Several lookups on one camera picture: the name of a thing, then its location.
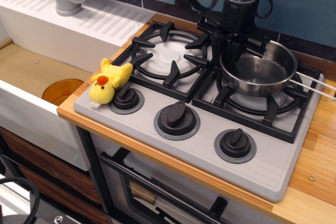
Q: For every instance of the black right stove knob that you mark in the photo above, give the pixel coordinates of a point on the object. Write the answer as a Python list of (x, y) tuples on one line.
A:
[(235, 146)]

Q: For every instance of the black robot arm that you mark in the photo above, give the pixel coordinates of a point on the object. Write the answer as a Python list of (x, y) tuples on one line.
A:
[(217, 6)]

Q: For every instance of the grey toy stove top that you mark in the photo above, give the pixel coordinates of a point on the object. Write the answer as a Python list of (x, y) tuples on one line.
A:
[(267, 174)]

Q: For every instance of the black left stove knob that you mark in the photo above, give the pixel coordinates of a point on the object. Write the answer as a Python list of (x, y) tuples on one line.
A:
[(128, 100)]

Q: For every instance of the white toy sink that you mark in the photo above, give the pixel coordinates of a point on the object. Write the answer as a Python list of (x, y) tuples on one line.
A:
[(40, 47)]

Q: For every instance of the orange plastic plate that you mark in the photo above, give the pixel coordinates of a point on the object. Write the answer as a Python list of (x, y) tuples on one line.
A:
[(59, 91)]

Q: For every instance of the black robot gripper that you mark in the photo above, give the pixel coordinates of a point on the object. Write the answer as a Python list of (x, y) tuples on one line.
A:
[(234, 30)]

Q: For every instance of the black left burner grate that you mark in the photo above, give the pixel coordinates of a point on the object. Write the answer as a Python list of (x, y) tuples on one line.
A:
[(168, 62)]

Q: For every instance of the stainless steel pan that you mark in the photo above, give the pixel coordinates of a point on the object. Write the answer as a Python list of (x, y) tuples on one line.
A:
[(264, 74)]

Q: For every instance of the black right burner grate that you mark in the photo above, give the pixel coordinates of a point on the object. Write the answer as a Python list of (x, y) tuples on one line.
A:
[(285, 116)]

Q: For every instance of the wooden drawer fronts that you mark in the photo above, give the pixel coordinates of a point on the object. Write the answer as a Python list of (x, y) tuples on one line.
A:
[(65, 185)]

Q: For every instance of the black burner grate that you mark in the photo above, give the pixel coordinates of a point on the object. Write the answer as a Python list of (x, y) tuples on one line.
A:
[(285, 116), (168, 62)]

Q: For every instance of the black middle stove knob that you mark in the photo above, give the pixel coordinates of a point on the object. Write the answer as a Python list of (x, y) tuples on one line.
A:
[(177, 122)]

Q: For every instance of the black stove knob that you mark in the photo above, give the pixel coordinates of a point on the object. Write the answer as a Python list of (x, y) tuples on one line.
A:
[(177, 122), (235, 146), (128, 100)]

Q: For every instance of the oven door with handle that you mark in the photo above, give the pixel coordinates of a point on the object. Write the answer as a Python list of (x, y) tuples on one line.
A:
[(151, 193)]

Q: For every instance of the yellow stuffed duck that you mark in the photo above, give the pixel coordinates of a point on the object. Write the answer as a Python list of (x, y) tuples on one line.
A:
[(110, 83)]

